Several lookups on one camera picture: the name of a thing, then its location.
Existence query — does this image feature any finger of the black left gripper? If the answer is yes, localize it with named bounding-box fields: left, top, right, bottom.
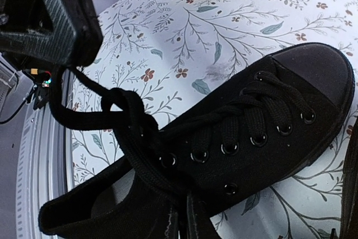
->
left=42, top=0, right=103, bottom=67
left=1, top=31, right=84, bottom=65

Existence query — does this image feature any front aluminium rail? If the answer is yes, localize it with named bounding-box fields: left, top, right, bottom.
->
left=15, top=68, right=76, bottom=239

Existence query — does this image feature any black shoe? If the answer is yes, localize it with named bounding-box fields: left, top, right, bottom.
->
left=37, top=42, right=356, bottom=239

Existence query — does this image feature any floral tablecloth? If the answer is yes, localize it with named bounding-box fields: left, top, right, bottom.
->
left=84, top=0, right=357, bottom=238

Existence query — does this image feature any red-soled shoe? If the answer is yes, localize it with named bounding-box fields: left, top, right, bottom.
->
left=329, top=121, right=357, bottom=239

